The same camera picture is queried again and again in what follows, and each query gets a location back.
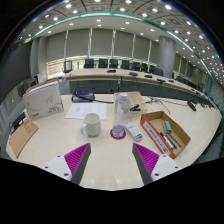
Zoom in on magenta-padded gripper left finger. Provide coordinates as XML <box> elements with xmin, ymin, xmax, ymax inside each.
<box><xmin>42</xmin><ymin>142</ymin><xmax>92</xmax><ymax>186</ymax></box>

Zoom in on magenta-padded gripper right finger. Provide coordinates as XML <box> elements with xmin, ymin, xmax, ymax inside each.
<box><xmin>131</xmin><ymin>142</ymin><xmax>183</xmax><ymax>187</ymax></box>

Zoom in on clear plastic water bottle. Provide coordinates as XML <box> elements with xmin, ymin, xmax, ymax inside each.
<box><xmin>111</xmin><ymin>92</ymin><xmax>131</xmax><ymax>139</ymax></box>

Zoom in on brown red-edged cardboard box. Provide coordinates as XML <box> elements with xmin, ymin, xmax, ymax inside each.
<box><xmin>139</xmin><ymin>110</ymin><xmax>192</xmax><ymax>160</ymax></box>

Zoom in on grey board eraser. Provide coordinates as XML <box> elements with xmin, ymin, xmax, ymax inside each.
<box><xmin>162</xmin><ymin>120</ymin><xmax>173</xmax><ymax>134</ymax></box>

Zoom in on white ceramic mug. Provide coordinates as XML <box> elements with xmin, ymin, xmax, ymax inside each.
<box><xmin>80</xmin><ymin>112</ymin><xmax>102</xmax><ymax>138</ymax></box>

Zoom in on flat round red coaster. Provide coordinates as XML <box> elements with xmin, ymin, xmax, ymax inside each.
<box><xmin>109</xmin><ymin>128</ymin><xmax>128</xmax><ymax>141</ymax></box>

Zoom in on white paper sheet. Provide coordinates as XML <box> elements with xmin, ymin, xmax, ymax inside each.
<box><xmin>64</xmin><ymin>102</ymin><xmax>108</xmax><ymax>121</ymax></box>

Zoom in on black marker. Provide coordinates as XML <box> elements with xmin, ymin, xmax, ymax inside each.
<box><xmin>129</xmin><ymin>104</ymin><xmax>142</xmax><ymax>112</ymax></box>

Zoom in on brown paper envelope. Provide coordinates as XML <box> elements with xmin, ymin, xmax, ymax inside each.
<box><xmin>8</xmin><ymin>119</ymin><xmax>40</xmax><ymax>159</ymax></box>

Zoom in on cream open compartment box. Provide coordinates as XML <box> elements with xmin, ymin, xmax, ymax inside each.
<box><xmin>113</xmin><ymin>91</ymin><xmax>149</xmax><ymax>118</ymax></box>

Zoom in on white printed cardboard box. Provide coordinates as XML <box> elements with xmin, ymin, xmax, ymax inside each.
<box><xmin>22</xmin><ymin>79</ymin><xmax>65</xmax><ymax>122</ymax></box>

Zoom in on black desktop microphone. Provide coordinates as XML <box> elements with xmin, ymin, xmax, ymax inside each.
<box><xmin>186</xmin><ymin>100</ymin><xmax>198</xmax><ymax>113</ymax></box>

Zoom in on black flat device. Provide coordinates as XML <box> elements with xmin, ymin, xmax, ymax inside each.
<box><xmin>11</xmin><ymin>111</ymin><xmax>27</xmax><ymax>129</ymax></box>

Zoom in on long curved conference desk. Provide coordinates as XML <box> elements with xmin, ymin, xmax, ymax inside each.
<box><xmin>61</xmin><ymin>68</ymin><xmax>218</xmax><ymax>108</ymax></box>

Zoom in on row of black office chairs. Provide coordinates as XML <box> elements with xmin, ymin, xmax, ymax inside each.
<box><xmin>83</xmin><ymin>58</ymin><xmax>191</xmax><ymax>86</ymax></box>

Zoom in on round ceiling lights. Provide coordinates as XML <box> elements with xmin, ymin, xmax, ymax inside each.
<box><xmin>19</xmin><ymin>0</ymin><xmax>224</xmax><ymax>81</ymax></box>

